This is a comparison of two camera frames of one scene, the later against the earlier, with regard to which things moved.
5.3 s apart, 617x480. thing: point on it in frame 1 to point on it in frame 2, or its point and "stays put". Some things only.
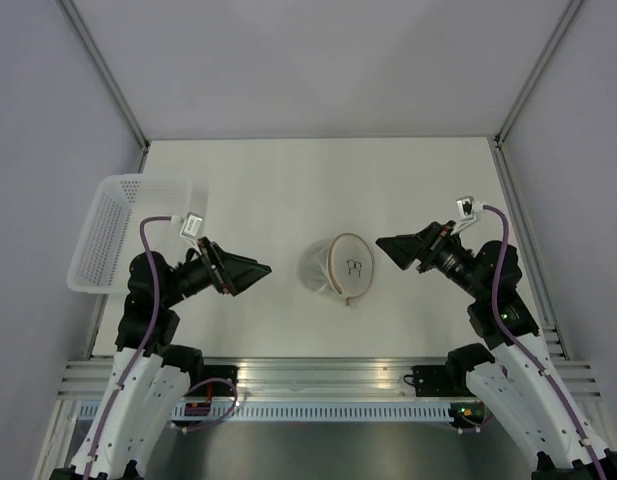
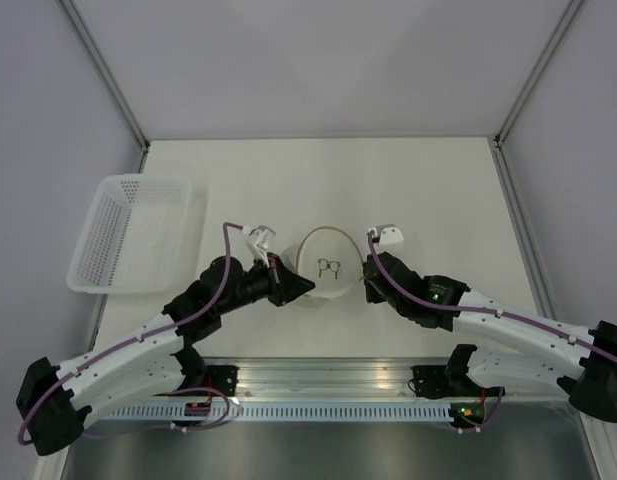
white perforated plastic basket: [113, 231] stays put
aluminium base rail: [326, 378] stays put
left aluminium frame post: [109, 82] stays put
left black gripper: [230, 272] to [285, 286]
